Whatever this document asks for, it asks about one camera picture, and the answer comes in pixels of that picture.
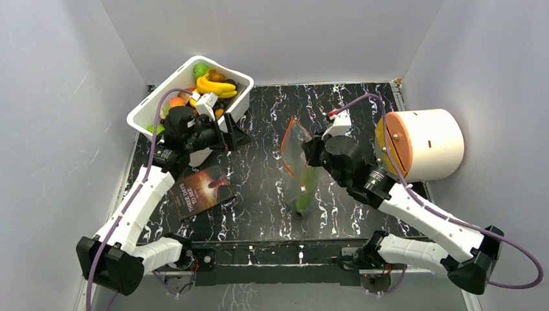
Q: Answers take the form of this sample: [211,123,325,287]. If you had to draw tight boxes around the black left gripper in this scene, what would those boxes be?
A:
[185,114,254,154]

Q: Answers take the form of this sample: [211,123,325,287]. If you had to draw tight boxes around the clear zip top bag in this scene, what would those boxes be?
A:
[280,117,313,216]

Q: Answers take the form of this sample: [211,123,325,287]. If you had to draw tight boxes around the green leafy vegetable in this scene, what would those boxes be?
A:
[295,167,322,215]

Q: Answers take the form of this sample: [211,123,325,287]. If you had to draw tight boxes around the yellow banana bunch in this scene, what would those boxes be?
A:
[196,73,238,99]

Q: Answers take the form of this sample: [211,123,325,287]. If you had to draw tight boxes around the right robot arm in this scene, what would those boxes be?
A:
[302,135,501,295]

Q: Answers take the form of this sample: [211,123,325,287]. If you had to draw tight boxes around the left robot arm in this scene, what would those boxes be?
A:
[76,106,251,295]

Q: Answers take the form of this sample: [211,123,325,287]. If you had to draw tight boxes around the dark book with orange cover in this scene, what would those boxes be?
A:
[168,165,235,221]

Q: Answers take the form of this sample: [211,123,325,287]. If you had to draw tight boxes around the green round fruit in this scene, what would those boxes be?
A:
[193,63,210,80]

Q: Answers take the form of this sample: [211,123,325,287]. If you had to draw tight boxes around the white plastic bin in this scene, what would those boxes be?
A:
[126,55,254,168]

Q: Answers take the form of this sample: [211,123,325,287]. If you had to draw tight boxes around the black base bar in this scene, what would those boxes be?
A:
[192,238,376,286]

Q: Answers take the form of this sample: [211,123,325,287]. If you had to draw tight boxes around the round cylinder with coloured lid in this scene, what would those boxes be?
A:
[374,109,464,183]

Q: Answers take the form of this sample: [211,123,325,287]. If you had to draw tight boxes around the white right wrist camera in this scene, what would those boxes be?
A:
[322,109,352,139]

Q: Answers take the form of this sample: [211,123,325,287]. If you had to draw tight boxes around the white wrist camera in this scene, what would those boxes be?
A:
[322,109,352,139]
[195,92,218,121]

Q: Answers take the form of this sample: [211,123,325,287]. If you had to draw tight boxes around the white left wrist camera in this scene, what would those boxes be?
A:
[195,92,218,121]

